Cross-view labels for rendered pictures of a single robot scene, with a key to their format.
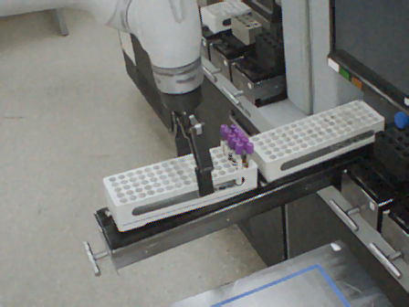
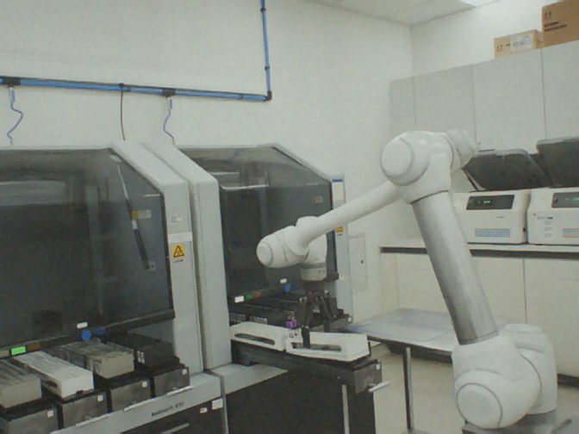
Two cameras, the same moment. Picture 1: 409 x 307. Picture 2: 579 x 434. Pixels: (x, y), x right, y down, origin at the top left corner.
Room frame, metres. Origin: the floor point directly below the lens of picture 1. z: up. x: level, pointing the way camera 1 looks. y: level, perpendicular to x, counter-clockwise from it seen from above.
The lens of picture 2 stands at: (1.90, 1.79, 1.39)
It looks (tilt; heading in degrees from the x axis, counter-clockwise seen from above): 3 degrees down; 245
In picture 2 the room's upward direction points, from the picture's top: 4 degrees counter-clockwise
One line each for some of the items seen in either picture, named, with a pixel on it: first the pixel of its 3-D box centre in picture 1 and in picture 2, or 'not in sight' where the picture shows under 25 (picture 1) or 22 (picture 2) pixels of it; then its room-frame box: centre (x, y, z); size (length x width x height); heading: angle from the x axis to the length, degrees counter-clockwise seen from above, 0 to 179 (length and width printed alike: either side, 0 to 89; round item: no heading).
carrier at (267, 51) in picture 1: (267, 50); (157, 354); (1.51, -0.19, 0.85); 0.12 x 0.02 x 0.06; 19
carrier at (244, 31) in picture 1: (243, 30); (116, 366); (1.65, -0.15, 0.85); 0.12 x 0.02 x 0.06; 19
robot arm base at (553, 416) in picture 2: not in sight; (529, 411); (0.68, 0.64, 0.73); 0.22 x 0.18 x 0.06; 19
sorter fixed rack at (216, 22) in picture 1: (250, 10); (59, 377); (1.83, -0.19, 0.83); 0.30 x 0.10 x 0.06; 109
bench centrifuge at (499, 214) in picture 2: not in sight; (501, 195); (-1.27, -1.36, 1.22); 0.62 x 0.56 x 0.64; 17
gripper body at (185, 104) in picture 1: (183, 105); (314, 292); (1.01, 0.04, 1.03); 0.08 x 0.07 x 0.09; 18
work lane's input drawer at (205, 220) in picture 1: (246, 187); (297, 358); (1.04, -0.06, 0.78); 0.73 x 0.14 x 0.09; 109
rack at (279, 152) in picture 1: (317, 140); (264, 337); (1.10, -0.23, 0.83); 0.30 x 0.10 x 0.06; 109
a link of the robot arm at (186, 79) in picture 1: (178, 71); (313, 270); (1.01, 0.04, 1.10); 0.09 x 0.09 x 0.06
